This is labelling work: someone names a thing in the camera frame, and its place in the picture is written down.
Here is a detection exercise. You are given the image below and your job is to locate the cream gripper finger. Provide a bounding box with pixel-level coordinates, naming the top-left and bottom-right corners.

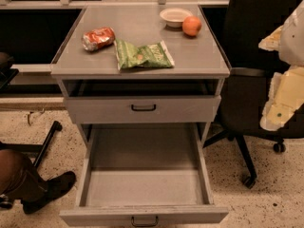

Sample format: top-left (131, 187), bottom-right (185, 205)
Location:
top-left (258, 27), bottom-right (282, 51)
top-left (259, 66), bottom-right (304, 131)

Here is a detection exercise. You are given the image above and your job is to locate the green jalapeno chip bag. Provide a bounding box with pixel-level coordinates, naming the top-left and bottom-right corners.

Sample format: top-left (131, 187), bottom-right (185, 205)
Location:
top-left (114, 39), bottom-right (175, 70)

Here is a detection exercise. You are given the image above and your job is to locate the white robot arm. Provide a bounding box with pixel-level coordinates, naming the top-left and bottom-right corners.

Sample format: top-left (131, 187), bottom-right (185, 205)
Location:
top-left (258, 1), bottom-right (304, 131)

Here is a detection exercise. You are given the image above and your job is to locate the closed grey upper drawer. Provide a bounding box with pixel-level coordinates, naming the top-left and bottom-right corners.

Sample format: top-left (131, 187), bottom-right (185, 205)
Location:
top-left (64, 96), bottom-right (220, 124)

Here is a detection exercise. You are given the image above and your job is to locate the open grey lower drawer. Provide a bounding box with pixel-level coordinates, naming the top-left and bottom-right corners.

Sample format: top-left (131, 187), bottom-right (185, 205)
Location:
top-left (60, 123), bottom-right (228, 228)

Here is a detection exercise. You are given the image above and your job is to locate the grey drawer cabinet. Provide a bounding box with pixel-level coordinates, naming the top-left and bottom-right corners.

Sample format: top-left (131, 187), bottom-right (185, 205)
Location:
top-left (51, 3), bottom-right (229, 141)

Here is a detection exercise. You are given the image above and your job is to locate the black office chair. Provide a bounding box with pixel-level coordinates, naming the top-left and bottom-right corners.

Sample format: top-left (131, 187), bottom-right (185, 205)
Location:
top-left (202, 0), bottom-right (304, 188)

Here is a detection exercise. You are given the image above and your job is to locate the orange fruit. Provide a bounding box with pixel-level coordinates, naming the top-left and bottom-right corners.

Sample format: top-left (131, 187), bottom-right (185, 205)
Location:
top-left (182, 16), bottom-right (202, 36)

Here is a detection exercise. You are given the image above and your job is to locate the white paper bowl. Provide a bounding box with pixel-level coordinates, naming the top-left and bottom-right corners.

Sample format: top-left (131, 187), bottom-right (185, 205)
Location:
top-left (160, 8), bottom-right (192, 29)

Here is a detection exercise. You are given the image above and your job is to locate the crushed orange soda can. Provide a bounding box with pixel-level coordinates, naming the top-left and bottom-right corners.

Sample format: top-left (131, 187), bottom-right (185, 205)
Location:
top-left (82, 27), bottom-right (115, 51)

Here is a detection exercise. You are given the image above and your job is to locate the black chair base leg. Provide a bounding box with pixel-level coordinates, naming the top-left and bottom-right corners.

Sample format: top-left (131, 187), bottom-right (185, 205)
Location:
top-left (0, 121), bottom-right (62, 167)

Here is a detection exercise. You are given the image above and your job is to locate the person's leg with boot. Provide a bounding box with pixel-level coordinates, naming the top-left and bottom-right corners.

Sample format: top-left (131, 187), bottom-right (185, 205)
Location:
top-left (0, 149), bottom-right (76, 215)

